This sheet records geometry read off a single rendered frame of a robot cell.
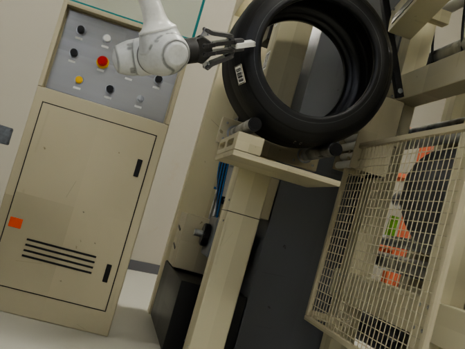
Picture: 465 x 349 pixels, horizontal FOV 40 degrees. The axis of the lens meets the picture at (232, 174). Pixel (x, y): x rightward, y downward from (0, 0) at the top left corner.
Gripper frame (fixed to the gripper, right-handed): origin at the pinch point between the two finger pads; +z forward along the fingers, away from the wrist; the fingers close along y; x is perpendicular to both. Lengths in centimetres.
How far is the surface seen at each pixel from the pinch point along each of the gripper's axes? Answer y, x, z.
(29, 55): 72, -278, -14
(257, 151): 31.7, 10.9, 0.0
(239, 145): 29.8, 8.3, -5.4
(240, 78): 11.2, -1.0, -0.2
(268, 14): -7.2, -5.1, 11.8
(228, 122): 36.0, -24.3, 7.9
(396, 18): 1, -11, 71
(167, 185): 193, -272, 83
